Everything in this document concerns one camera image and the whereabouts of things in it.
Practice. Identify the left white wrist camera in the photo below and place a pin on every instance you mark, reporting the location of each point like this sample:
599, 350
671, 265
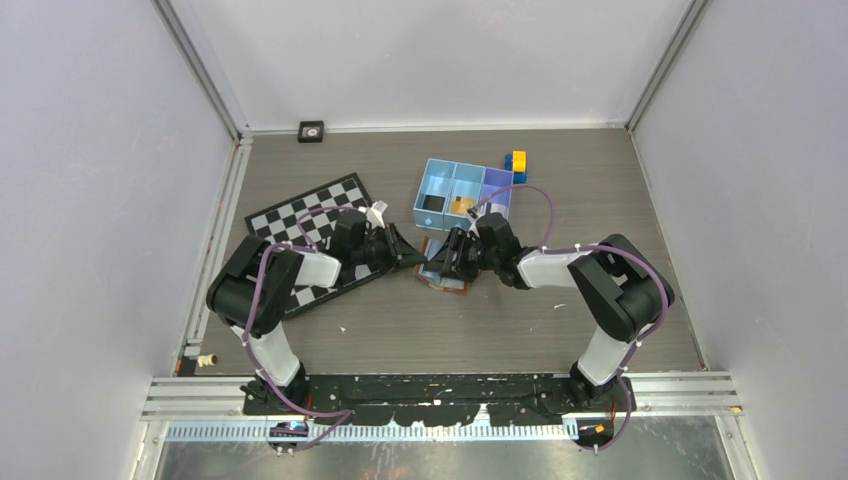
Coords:
375, 214

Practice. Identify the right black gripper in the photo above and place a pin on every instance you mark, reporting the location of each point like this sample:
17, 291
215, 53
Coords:
457, 240

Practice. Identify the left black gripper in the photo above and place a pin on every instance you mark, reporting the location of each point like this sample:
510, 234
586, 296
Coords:
398, 248

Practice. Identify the purple right bin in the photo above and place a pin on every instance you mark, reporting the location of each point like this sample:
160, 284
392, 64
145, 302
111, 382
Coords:
494, 190

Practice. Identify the orange card in bin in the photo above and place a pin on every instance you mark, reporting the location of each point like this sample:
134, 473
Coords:
460, 205

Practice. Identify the brown leather card holder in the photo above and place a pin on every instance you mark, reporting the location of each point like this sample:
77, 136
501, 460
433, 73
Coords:
433, 279

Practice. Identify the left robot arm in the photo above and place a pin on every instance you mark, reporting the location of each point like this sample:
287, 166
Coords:
251, 292

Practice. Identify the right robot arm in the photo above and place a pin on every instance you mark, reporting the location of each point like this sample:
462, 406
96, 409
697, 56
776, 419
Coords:
625, 294

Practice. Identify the light blue bin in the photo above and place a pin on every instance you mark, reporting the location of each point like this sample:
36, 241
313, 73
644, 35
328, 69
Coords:
466, 181
436, 180

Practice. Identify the light blue left bin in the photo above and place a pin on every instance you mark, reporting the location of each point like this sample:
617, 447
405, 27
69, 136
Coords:
436, 180

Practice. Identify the small black square box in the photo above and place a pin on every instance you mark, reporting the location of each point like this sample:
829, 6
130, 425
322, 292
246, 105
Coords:
311, 131

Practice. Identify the blue yellow toy block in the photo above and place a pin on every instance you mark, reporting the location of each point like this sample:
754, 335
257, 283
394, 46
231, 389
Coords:
516, 162

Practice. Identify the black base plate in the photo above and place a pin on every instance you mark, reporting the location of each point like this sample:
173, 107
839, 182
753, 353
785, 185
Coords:
437, 400

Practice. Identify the light blue middle bin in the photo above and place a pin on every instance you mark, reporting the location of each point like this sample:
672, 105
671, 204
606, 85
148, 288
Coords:
466, 181

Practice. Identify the silver black card in bin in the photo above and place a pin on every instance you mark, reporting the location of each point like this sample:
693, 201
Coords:
496, 208

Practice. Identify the cream chess piece on floor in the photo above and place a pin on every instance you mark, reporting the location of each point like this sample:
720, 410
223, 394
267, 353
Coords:
206, 360

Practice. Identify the black white chessboard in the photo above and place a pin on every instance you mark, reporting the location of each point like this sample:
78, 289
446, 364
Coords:
308, 219

